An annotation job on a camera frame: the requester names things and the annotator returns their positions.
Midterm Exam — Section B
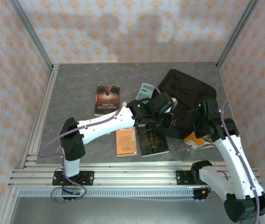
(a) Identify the grey pocket calculator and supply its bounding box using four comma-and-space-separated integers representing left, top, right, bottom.
135, 83, 156, 101

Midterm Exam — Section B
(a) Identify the black paperback book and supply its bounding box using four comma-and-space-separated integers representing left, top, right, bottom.
136, 125, 170, 157

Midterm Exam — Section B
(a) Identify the orange National Geography book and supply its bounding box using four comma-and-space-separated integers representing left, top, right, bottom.
183, 130, 217, 152

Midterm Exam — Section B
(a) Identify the black backpack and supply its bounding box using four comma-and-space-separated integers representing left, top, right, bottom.
144, 69, 217, 140

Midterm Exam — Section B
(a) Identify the plain orange paperback book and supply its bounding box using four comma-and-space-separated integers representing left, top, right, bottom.
115, 127, 138, 157

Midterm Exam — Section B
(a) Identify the Three Days To See book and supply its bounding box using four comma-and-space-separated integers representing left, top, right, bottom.
94, 85, 121, 117

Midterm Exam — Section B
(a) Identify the grey metal sheet panel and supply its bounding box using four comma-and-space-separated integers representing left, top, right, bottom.
10, 196, 264, 224

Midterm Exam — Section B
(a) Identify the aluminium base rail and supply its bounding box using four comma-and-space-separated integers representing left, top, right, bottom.
7, 162, 261, 187

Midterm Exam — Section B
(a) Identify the slotted grey cable duct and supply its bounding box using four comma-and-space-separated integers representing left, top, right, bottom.
18, 188, 195, 198

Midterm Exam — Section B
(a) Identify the aluminium frame post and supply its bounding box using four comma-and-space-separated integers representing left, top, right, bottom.
7, 0, 54, 70
216, 0, 261, 68

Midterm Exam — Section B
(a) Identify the aluminium side rail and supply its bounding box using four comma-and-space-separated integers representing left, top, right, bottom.
21, 64, 60, 168

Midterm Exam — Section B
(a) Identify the aluminium frame leg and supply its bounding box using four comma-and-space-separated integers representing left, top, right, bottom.
0, 186, 19, 224

